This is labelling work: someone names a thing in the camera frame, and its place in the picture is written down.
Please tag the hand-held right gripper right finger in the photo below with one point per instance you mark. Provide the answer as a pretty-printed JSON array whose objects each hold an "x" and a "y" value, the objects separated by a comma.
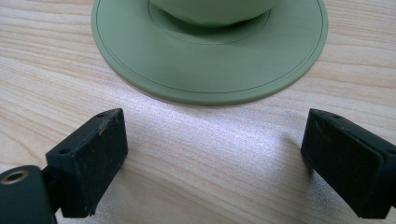
[{"x": 348, "y": 168}]

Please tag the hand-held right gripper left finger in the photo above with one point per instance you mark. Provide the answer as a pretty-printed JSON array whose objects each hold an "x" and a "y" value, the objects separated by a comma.
[{"x": 93, "y": 161}]

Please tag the green bowl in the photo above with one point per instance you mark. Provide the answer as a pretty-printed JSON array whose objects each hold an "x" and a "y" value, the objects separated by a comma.
[{"x": 214, "y": 12}]

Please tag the green round saucer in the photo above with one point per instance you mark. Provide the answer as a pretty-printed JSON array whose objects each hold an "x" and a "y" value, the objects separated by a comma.
[{"x": 193, "y": 68}]

